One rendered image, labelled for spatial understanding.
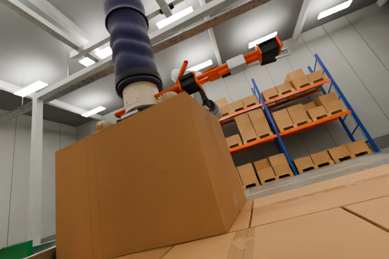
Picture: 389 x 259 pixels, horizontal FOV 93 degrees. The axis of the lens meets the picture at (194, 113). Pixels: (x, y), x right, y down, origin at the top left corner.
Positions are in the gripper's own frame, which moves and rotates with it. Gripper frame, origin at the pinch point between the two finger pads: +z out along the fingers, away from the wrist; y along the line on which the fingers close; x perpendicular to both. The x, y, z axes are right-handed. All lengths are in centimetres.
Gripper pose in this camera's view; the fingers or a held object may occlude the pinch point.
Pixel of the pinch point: (199, 95)
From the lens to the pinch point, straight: 95.9
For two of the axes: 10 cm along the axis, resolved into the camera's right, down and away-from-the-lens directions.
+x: -9.1, 3.6, 2.2
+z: -3.2, -2.5, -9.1
